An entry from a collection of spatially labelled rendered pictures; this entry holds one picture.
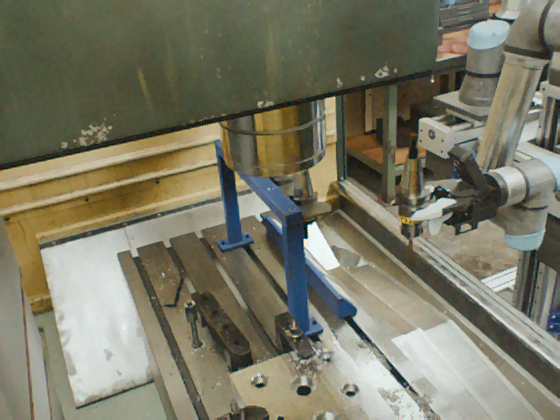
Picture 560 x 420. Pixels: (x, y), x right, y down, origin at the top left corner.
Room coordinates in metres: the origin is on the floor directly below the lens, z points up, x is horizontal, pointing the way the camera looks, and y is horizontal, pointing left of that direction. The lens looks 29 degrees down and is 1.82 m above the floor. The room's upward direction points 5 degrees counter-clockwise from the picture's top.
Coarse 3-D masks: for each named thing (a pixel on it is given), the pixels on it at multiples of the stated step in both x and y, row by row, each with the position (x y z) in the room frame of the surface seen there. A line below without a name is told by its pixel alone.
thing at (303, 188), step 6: (300, 174) 1.11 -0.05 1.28; (306, 174) 1.11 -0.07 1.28; (300, 180) 1.11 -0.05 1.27; (306, 180) 1.11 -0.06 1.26; (294, 186) 1.12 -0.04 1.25; (300, 186) 1.11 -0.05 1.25; (306, 186) 1.11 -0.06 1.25; (294, 192) 1.11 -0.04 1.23; (300, 192) 1.10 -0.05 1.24; (306, 192) 1.10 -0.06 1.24; (312, 192) 1.11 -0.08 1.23
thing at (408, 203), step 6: (396, 192) 0.92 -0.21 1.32; (426, 192) 0.91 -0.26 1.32; (396, 198) 0.92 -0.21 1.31; (402, 198) 0.90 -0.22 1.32; (408, 198) 0.89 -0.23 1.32; (414, 198) 0.89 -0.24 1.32; (420, 198) 0.89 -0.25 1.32; (426, 198) 0.90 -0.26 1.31; (396, 204) 0.92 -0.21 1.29; (402, 204) 0.90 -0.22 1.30; (408, 204) 0.90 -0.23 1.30; (414, 204) 0.89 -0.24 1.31; (420, 204) 0.90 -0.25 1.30; (426, 204) 0.90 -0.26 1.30; (408, 210) 0.89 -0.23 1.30; (414, 210) 0.89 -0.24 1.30
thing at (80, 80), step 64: (0, 0) 0.60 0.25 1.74; (64, 0) 0.62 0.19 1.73; (128, 0) 0.64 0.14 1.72; (192, 0) 0.67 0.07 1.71; (256, 0) 0.69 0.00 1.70; (320, 0) 0.72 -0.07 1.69; (384, 0) 0.75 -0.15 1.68; (0, 64) 0.59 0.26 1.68; (64, 64) 0.61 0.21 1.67; (128, 64) 0.64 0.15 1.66; (192, 64) 0.66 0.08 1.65; (256, 64) 0.69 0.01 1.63; (320, 64) 0.72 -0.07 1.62; (384, 64) 0.76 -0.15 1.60; (0, 128) 0.59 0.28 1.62; (64, 128) 0.61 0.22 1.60; (128, 128) 0.63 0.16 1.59; (192, 128) 0.66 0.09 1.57
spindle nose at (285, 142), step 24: (240, 120) 0.76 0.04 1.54; (264, 120) 0.75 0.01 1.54; (288, 120) 0.75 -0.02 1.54; (312, 120) 0.77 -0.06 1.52; (240, 144) 0.77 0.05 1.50; (264, 144) 0.75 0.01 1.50; (288, 144) 0.75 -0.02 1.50; (312, 144) 0.77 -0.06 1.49; (240, 168) 0.77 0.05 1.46; (264, 168) 0.75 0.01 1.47; (288, 168) 0.75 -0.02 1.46
